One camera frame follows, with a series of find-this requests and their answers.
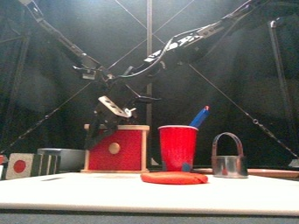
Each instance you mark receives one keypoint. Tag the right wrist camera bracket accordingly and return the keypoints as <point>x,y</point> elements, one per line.
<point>112,106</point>

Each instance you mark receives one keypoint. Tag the bent metal frame pole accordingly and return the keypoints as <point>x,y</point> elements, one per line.
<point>280,73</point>

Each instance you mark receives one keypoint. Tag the wooden drawer cabinet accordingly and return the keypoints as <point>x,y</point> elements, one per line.
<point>144,145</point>

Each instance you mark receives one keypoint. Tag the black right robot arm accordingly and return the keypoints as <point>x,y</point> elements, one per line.
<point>193,43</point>

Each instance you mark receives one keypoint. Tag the red plastic cup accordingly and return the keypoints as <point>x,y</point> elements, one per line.
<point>176,145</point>

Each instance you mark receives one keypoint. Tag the round metal dough cutter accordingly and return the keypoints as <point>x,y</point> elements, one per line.
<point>229,167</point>

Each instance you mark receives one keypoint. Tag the flat red dough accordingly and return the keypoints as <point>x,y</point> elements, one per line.
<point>172,178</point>

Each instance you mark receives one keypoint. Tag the red drawer with wooden knob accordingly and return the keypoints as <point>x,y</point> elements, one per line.
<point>124,157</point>

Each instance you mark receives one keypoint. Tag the blue marker pen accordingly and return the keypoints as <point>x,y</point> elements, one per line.
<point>199,116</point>

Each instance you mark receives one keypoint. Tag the grey container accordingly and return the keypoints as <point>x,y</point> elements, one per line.
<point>68,159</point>

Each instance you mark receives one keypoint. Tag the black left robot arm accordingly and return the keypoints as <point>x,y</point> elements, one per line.
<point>57,35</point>

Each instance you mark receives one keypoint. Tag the straight metal frame pole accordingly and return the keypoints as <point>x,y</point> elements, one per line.
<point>149,17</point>

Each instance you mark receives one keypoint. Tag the blue tape piece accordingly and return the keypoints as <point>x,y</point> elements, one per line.
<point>186,167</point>

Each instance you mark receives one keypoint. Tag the white cutting board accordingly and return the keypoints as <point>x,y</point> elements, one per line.
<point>97,195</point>

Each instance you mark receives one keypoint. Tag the white box red dot stripes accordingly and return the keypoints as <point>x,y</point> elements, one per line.
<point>18,166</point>

